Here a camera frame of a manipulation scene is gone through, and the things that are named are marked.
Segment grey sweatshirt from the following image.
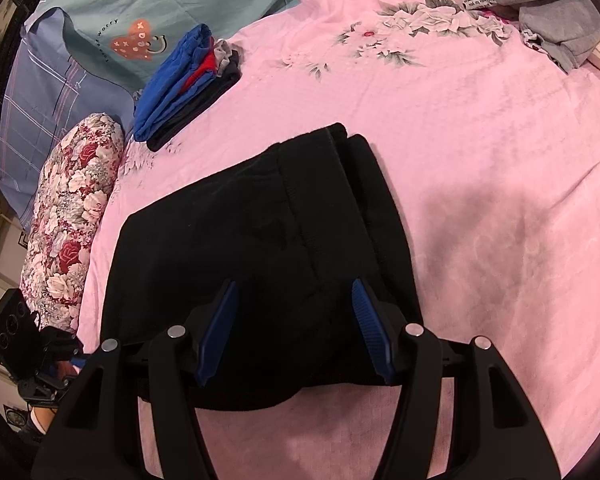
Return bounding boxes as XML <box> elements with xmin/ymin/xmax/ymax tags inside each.
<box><xmin>462</xmin><ymin>0</ymin><xmax>600</xmax><ymax>73</ymax></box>

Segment pink floral blanket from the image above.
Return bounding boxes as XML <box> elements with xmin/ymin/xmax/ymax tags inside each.
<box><xmin>75</xmin><ymin>0</ymin><xmax>600</xmax><ymax>480</ymax></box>

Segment teal printed bed sheet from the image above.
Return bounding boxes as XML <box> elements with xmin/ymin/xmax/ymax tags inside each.
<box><xmin>25</xmin><ymin>0</ymin><xmax>458</xmax><ymax>98</ymax></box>

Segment blue plaid cloth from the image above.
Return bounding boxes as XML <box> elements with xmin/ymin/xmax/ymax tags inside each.
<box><xmin>0</xmin><ymin>7</ymin><xmax>137</xmax><ymax>223</ymax></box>

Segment red floral pillow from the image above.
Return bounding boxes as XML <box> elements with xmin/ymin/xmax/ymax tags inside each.
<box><xmin>22</xmin><ymin>112</ymin><xmax>126</xmax><ymax>336</ymax></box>

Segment person's left forearm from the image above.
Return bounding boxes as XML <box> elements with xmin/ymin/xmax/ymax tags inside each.
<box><xmin>15</xmin><ymin>402</ymin><xmax>61</xmax><ymax>448</ymax></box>

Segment folded dark navy garment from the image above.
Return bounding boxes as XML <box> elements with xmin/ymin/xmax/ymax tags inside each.
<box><xmin>146</xmin><ymin>50</ymin><xmax>242</xmax><ymax>152</ymax></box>

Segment black pants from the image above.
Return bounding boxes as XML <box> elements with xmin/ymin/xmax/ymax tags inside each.
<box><xmin>100</xmin><ymin>122</ymin><xmax>423</xmax><ymax>411</ymax></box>

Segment folded red garment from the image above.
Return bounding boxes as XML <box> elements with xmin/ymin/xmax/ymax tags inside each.
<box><xmin>182</xmin><ymin>52</ymin><xmax>218</xmax><ymax>88</ymax></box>

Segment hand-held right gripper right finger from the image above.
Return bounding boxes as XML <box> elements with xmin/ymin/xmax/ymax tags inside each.
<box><xmin>351</xmin><ymin>277</ymin><xmax>563</xmax><ymax>480</ymax></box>

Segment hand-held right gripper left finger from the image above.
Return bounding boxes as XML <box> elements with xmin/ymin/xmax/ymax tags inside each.
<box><xmin>30</xmin><ymin>279</ymin><xmax>240</xmax><ymax>480</ymax></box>

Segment small folded grey garment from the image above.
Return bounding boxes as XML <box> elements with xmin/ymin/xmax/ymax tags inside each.
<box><xmin>212</xmin><ymin>39</ymin><xmax>240</xmax><ymax>75</ymax></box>

